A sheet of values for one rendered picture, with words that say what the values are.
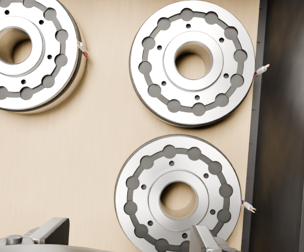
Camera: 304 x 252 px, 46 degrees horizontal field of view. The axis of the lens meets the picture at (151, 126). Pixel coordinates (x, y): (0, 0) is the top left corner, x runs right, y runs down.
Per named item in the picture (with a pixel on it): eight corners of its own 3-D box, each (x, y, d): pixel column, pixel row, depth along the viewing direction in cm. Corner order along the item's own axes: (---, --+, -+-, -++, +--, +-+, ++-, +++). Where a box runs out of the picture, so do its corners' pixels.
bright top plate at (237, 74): (244, 132, 29) (246, 132, 29) (122, 115, 29) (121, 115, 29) (261, 11, 29) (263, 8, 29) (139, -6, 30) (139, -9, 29)
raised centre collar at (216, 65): (218, 96, 29) (220, 95, 28) (157, 88, 29) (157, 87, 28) (226, 36, 29) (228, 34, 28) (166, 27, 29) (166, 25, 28)
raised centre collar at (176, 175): (206, 232, 29) (207, 235, 28) (145, 227, 29) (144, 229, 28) (211, 170, 29) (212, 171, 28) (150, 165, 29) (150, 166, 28)
